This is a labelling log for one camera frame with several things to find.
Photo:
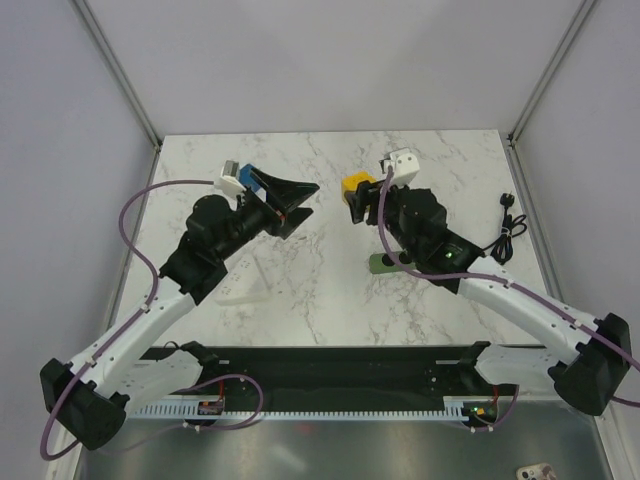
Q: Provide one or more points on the yellow cube adapter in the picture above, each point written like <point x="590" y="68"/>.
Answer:
<point x="350" y="183"/>

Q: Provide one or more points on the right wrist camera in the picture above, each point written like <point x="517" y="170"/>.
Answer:
<point x="404" y="165"/>

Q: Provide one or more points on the left aluminium frame post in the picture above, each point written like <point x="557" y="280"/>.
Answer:
<point x="98" y="37"/>

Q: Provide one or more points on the white cable duct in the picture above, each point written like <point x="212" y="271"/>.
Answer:
<point x="182" y="408"/>

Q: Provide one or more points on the white power strip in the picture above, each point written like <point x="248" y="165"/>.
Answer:
<point x="245" y="283"/>

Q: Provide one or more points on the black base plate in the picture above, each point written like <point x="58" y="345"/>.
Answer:
<point x="338" y="378"/>

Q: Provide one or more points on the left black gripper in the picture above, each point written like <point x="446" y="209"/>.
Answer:
<point x="276" y="220"/>

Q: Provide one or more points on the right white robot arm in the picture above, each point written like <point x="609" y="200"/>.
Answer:
<point x="584" y="359"/>

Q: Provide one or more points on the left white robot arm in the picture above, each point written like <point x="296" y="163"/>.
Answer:
<point x="92" y="395"/>

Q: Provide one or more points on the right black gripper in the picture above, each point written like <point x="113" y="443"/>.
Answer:
<point x="366" y="194"/>

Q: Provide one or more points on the green power strip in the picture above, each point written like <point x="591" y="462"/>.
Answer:
<point x="381" y="263"/>

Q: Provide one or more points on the right aluminium frame post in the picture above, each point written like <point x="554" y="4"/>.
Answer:
<point x="568" y="39"/>

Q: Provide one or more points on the blue cube adapter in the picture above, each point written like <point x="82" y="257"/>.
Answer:
<point x="246" y="179"/>

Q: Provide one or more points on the aluminium frame post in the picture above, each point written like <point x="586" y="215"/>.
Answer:
<point x="568" y="39"/>
<point x="98" y="37"/>

